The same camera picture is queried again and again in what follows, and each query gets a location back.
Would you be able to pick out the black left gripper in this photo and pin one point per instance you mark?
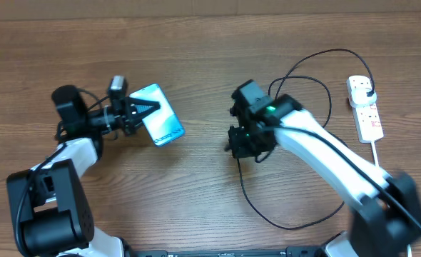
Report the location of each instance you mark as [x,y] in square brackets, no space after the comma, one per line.
[125,110]

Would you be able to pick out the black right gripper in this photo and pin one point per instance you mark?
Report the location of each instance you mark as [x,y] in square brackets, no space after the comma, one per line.
[237,138]

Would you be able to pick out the blue smartphone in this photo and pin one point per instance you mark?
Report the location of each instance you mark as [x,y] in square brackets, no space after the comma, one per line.
[162,125]

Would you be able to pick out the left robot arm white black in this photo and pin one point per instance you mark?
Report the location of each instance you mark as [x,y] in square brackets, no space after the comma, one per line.
[49,210]

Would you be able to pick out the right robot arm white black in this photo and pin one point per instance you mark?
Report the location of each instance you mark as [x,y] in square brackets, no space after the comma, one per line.
[386,210]

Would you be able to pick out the white charger plug adapter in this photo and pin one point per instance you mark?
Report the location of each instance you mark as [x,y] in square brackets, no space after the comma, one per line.
[359,98]

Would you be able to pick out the white power strip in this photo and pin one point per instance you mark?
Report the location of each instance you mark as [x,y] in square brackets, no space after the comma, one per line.
[367,118]

